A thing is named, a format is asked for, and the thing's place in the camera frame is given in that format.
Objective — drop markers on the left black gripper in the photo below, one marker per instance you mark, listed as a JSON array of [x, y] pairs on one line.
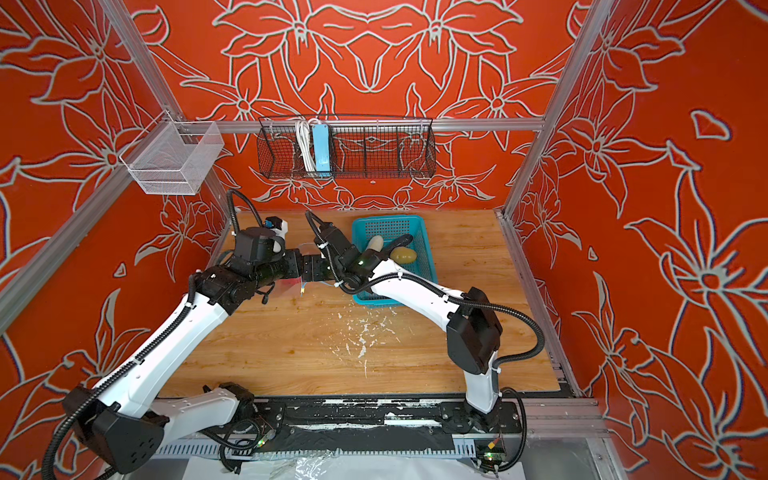
[[297, 265]]

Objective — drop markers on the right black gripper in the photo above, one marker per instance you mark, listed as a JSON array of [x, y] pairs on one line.
[[310, 263]]

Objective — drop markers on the clear zip top bag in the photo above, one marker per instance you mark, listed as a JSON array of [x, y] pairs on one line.
[[294, 285]]

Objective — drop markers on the yellow potato toy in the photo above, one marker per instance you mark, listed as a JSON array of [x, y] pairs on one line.
[[403, 255]]

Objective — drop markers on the dark eggplant toy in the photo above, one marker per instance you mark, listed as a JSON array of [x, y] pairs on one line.
[[401, 241]]

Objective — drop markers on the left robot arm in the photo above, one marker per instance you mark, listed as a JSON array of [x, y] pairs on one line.
[[120, 418]]

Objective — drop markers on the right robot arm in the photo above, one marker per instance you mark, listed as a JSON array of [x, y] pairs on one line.
[[468, 319]]

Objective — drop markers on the teal plastic basket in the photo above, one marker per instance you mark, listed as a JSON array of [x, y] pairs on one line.
[[390, 227]]

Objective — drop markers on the white radish toy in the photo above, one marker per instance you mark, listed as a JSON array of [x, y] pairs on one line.
[[376, 243]]

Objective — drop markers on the light blue box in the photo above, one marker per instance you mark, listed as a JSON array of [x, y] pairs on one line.
[[321, 144]]

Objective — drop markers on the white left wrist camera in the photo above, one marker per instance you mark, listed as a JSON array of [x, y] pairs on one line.
[[277, 225]]

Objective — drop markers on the black wire wall basket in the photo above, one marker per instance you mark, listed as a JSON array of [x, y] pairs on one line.
[[361, 147]]

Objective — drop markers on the clear plastic wall bin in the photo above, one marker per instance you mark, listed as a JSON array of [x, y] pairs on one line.
[[175, 158]]

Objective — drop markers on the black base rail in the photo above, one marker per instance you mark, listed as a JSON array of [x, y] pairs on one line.
[[432, 425]]

